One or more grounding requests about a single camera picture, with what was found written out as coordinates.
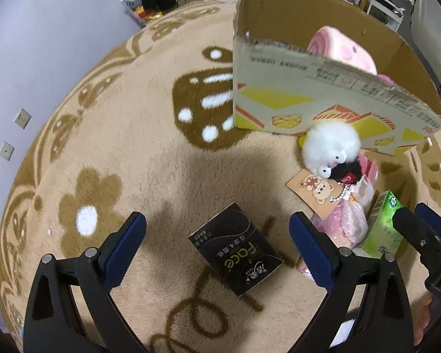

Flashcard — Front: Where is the cardboard storage box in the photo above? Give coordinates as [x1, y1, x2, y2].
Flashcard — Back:
[233, 0, 441, 155]

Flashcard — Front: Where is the white wall socket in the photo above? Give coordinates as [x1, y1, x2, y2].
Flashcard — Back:
[14, 109, 31, 129]

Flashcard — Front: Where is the snack bag by wall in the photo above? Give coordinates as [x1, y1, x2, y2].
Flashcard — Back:
[119, 0, 163, 27]

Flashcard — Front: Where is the person's right hand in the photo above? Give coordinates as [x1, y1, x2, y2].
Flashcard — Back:
[413, 292, 433, 346]

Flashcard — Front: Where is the white fluffy plush toy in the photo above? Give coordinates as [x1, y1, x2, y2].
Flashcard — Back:
[302, 120, 363, 185]

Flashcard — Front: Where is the black tissue pack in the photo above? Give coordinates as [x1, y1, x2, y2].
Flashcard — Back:
[189, 202, 283, 297]

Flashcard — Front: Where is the white rolling cart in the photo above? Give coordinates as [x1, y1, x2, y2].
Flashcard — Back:
[365, 0, 405, 32]

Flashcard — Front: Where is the pink plastic bundle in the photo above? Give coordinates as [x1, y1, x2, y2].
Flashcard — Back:
[296, 154, 379, 282]

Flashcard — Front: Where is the pink roll plush pillow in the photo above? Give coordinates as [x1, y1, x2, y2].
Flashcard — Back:
[307, 26, 395, 84]

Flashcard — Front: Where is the bear paper tag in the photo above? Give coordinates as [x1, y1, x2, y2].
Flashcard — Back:
[286, 169, 343, 220]

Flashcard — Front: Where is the green tissue pack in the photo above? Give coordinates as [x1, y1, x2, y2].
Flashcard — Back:
[360, 190, 403, 258]

